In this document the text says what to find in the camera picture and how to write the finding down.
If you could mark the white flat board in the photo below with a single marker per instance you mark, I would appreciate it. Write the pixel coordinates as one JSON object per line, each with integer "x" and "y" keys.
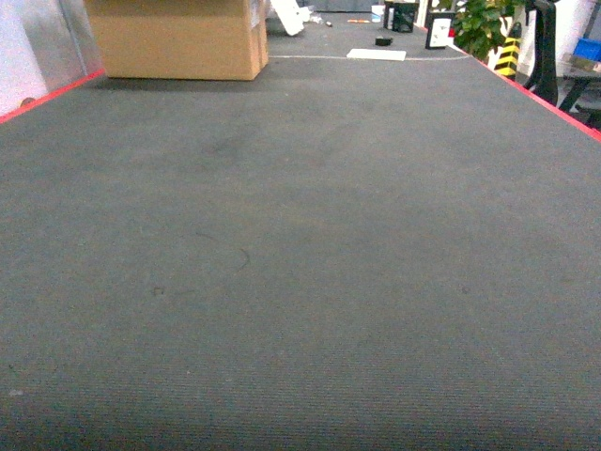
{"x": 377, "y": 54}

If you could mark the small black object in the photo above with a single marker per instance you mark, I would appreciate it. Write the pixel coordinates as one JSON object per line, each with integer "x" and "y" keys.
{"x": 383, "y": 41}

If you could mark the large cardboard box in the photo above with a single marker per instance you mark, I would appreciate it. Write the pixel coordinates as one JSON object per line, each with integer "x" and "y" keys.
{"x": 180, "y": 40}

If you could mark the framed white sign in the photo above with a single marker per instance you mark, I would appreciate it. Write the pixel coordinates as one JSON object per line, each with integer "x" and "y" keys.
{"x": 439, "y": 27}

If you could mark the green potted plant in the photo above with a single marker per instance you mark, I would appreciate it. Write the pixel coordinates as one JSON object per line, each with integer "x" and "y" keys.
{"x": 480, "y": 26}

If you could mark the black office chair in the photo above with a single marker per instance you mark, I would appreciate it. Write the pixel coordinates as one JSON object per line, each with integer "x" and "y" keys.
{"x": 543, "y": 80}

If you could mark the black wire basket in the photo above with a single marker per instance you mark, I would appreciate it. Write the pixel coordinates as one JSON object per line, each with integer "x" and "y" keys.
{"x": 399, "y": 16}

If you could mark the red conveyor side rail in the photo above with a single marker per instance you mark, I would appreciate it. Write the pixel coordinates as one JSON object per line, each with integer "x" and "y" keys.
{"x": 32, "y": 103}

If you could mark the yellow black striped post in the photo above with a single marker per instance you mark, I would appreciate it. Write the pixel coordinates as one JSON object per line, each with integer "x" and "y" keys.
{"x": 508, "y": 59}

